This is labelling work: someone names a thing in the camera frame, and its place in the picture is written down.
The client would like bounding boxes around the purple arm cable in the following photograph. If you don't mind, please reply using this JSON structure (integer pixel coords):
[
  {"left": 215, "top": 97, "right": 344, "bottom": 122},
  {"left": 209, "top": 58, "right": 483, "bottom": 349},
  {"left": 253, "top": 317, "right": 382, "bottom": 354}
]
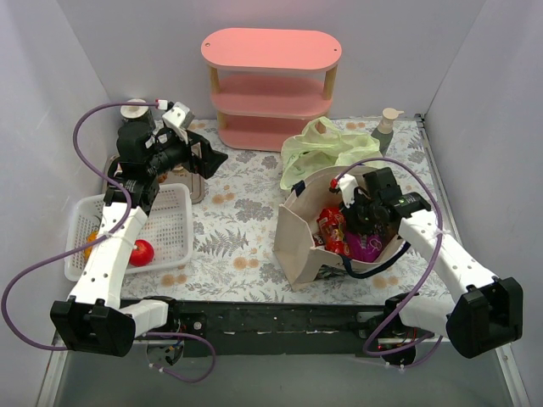
[
  {"left": 0, "top": 100, "right": 217, "bottom": 385},
  {"left": 333, "top": 157, "right": 445, "bottom": 369}
]

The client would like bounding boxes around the white plastic basket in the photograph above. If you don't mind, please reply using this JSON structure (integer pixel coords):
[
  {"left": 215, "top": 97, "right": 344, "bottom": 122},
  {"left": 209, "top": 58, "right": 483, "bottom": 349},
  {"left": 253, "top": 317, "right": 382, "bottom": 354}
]
[{"left": 65, "top": 183, "right": 193, "bottom": 275}]

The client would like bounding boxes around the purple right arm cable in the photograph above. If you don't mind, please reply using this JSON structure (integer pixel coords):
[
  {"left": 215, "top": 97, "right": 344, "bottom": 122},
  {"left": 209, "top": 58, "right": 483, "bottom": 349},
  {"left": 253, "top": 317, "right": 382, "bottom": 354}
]
[{"left": 333, "top": 157, "right": 445, "bottom": 369}]

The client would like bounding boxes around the red white snack bag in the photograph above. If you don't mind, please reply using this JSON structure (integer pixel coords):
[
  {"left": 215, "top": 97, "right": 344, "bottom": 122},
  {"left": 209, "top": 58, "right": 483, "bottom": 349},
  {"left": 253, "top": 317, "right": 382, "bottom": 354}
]
[{"left": 312, "top": 233, "right": 325, "bottom": 247}]

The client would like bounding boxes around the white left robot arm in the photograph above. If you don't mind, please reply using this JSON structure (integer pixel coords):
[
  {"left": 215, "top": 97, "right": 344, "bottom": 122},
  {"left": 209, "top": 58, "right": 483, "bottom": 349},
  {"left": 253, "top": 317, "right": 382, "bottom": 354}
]
[{"left": 50, "top": 122, "right": 228, "bottom": 356}]

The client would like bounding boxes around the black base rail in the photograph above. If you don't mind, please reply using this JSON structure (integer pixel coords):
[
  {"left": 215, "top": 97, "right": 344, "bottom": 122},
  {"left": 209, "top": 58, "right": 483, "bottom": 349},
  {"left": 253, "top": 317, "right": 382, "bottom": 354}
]
[{"left": 131, "top": 296, "right": 436, "bottom": 357}]

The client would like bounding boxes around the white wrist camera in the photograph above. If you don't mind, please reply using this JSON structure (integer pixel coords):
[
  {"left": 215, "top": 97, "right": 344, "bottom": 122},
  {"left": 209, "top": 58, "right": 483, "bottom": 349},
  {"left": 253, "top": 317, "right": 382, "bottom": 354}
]
[
  {"left": 162, "top": 102, "right": 194, "bottom": 142},
  {"left": 330, "top": 174, "right": 359, "bottom": 209}
]

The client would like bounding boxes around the grey pump soap bottle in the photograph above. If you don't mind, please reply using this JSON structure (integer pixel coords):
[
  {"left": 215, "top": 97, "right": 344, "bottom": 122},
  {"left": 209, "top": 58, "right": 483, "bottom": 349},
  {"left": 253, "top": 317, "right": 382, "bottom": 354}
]
[{"left": 371, "top": 108, "right": 404, "bottom": 156}]

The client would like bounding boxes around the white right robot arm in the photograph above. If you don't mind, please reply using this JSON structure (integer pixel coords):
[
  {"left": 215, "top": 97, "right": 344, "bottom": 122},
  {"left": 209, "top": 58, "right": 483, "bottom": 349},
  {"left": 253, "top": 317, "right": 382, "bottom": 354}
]
[{"left": 333, "top": 168, "right": 523, "bottom": 359}]

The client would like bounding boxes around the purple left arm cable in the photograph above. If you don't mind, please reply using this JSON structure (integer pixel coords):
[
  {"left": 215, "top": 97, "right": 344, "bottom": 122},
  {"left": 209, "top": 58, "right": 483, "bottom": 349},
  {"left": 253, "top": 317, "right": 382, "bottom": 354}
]
[{"left": 0, "top": 100, "right": 217, "bottom": 385}]

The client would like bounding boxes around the red toy apple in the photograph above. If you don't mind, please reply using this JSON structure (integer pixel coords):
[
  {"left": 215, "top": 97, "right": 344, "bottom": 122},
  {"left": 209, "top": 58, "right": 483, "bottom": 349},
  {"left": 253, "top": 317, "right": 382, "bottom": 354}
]
[{"left": 129, "top": 239, "right": 154, "bottom": 267}]

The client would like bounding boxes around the green plastic grocery bag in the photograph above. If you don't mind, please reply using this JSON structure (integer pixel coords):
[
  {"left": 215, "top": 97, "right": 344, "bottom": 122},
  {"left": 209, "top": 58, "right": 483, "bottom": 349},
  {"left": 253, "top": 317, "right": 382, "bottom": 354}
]
[{"left": 280, "top": 116, "right": 382, "bottom": 190}]

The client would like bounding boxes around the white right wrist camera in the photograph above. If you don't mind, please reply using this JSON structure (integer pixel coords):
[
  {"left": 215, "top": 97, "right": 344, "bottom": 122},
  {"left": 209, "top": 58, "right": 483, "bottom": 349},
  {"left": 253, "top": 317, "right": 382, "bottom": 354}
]
[{"left": 330, "top": 174, "right": 359, "bottom": 209}]

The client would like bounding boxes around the toy pineapple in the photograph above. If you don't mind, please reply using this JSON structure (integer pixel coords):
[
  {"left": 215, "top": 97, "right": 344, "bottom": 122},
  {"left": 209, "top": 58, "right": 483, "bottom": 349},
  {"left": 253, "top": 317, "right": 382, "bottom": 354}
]
[{"left": 83, "top": 230, "right": 98, "bottom": 261}]

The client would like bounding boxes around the red snack package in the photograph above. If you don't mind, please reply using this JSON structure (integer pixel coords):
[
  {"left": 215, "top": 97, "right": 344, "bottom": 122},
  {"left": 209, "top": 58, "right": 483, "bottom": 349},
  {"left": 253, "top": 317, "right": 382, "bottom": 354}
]
[{"left": 317, "top": 207, "right": 350, "bottom": 257}]

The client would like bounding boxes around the purple snack package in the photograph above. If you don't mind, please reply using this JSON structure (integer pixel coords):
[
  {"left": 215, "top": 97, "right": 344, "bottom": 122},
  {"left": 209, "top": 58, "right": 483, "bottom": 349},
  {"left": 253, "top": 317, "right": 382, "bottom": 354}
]
[{"left": 345, "top": 231, "right": 386, "bottom": 263}]

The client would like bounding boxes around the pink three-tier shelf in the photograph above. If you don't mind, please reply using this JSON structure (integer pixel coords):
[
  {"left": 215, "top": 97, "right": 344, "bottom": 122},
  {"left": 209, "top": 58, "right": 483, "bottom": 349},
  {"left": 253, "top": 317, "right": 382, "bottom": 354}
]
[{"left": 201, "top": 28, "right": 342, "bottom": 152}]

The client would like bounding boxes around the stainless steel tray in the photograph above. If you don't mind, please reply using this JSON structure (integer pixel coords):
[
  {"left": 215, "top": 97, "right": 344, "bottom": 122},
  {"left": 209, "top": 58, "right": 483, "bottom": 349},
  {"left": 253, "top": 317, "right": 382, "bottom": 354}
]
[{"left": 104, "top": 155, "right": 205, "bottom": 204}]

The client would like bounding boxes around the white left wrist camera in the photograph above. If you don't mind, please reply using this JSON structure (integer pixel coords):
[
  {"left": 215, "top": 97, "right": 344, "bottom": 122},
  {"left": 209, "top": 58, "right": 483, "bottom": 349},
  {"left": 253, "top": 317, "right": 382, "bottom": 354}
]
[{"left": 162, "top": 102, "right": 194, "bottom": 142}]

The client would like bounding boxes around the beige canvas tote bag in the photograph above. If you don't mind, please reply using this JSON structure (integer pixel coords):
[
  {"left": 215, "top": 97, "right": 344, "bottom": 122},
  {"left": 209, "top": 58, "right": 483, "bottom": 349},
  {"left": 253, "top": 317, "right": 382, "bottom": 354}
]
[{"left": 273, "top": 166, "right": 408, "bottom": 291}]

